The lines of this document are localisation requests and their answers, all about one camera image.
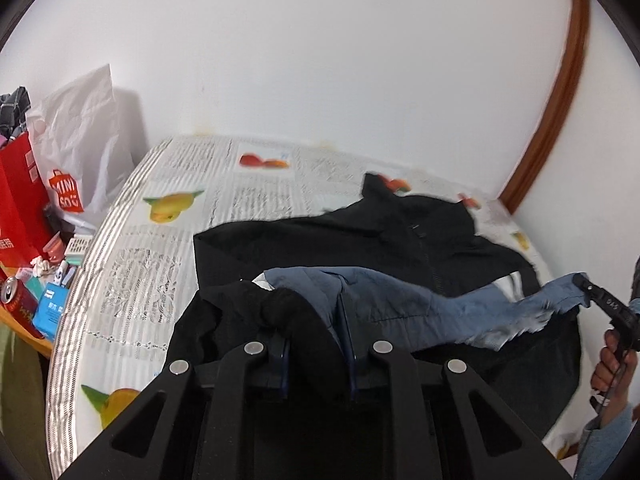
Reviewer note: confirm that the green cloth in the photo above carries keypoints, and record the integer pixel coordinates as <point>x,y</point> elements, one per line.
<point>20,410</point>

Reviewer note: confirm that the white plastic shopping bag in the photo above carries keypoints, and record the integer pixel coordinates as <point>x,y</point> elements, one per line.
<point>85,135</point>

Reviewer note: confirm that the person's right hand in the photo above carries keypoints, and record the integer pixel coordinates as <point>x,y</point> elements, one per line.
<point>607,365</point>

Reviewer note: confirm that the brown wooden door frame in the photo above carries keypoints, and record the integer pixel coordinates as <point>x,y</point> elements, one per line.
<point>555,100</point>

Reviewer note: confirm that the pink small cup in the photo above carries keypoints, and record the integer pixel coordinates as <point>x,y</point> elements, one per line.
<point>52,245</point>

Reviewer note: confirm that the red soda can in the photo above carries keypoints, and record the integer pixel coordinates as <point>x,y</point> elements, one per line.
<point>17,302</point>

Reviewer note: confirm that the black white blue zip jacket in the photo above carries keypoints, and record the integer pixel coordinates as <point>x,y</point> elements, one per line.
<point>400,280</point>

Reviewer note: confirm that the plaid cloth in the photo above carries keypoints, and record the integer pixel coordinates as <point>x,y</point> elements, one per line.
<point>12,115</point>

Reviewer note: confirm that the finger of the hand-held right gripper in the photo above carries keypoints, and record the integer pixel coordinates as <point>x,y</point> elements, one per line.
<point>595,295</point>

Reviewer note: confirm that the white teal small box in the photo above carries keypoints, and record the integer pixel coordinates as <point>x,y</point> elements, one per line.
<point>77,251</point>

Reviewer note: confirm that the blue carton box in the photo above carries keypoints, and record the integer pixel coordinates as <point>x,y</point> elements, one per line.
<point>50,310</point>

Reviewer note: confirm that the person's right forearm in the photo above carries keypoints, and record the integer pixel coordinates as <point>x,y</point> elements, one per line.
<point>607,445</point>

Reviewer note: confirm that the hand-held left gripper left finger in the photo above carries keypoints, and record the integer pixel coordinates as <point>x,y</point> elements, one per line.
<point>220,390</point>

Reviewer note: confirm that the fruit print tablecloth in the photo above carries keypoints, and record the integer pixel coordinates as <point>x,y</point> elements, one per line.
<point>150,270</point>

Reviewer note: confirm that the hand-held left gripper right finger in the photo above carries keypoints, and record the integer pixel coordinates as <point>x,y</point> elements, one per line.
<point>415,390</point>

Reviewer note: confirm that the crumpled white tissue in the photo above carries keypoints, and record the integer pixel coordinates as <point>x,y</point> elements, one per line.
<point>40,265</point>

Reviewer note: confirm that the red paper shopping bag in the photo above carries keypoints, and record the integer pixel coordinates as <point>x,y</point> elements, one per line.
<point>20,210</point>

